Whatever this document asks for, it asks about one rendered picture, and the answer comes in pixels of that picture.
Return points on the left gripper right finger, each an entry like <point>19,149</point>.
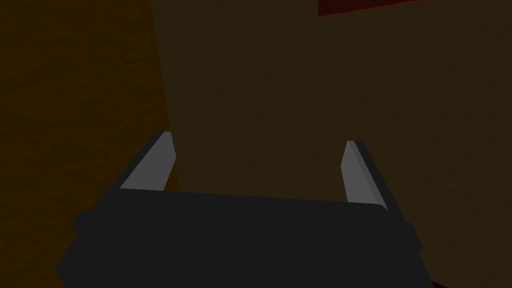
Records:
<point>360,176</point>

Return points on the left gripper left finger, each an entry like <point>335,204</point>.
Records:
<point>154,166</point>

